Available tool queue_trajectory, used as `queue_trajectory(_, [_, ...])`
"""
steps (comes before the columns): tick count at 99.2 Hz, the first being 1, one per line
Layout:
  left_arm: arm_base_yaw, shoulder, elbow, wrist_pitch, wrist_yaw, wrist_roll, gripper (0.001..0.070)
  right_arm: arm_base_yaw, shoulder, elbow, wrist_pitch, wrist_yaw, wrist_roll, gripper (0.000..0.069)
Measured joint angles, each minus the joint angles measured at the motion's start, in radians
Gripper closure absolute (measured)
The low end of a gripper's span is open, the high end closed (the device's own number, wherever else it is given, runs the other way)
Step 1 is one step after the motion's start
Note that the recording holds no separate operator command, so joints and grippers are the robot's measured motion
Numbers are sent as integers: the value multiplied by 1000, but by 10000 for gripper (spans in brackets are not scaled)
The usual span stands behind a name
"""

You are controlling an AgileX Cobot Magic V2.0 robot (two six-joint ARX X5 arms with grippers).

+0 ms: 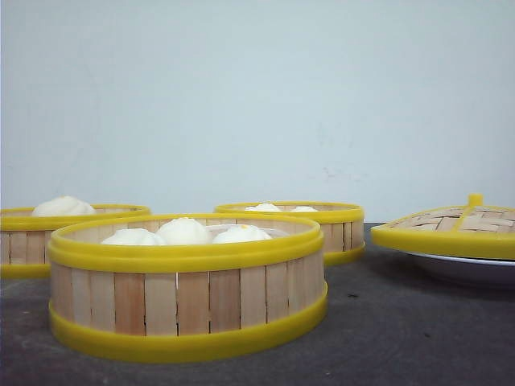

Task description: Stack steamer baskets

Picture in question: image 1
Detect bamboo steamer basket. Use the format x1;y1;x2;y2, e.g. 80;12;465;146
214;200;365;266
47;213;328;363
1;203;151;279

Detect woven bamboo steamer lid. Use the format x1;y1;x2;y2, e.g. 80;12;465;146
370;193;514;261

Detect white bun with orange dot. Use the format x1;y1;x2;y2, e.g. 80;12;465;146
212;224;272;244

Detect white bun back basket right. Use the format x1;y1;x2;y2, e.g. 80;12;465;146
290;205;318;212

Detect white bun front left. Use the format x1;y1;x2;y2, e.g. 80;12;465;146
101;228;166;246

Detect white bun in left basket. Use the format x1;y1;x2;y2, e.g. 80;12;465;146
31;195;96;217

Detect white plate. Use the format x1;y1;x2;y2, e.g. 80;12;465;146
407;253;515;290

